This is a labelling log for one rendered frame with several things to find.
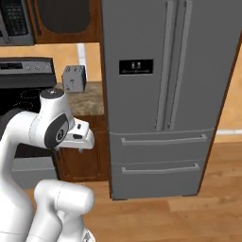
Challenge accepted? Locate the grey fridge drawer front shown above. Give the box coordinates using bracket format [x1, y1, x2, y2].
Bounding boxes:
[110, 158, 211, 200]
[108, 128, 216, 165]

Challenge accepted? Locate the brown base cupboard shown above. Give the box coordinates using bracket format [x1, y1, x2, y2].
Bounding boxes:
[52, 114, 112, 183]

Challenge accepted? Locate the grey steel fridge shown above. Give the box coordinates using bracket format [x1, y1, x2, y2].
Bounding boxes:
[100, 0, 242, 201]

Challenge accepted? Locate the black and grey stove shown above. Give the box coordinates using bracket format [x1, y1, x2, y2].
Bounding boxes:
[0, 56, 60, 190]

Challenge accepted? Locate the grey toaster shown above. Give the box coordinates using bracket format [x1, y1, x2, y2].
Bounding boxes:
[60, 64, 87, 94]

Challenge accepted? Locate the long grey door handle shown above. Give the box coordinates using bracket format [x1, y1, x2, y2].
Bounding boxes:
[154, 0, 178, 132]
[166, 0, 194, 131]

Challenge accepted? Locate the grey drawer handle bar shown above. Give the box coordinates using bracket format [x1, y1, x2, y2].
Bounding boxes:
[121, 162, 201, 176]
[120, 133, 208, 147]

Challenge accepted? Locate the fridge door with black panel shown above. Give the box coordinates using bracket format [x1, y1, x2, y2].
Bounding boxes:
[100, 0, 178, 134]

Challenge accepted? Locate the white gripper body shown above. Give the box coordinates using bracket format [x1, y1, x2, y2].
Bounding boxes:
[56, 128, 95, 151]

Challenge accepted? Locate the plain grey fridge door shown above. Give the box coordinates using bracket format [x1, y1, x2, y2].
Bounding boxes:
[164, 0, 242, 132]

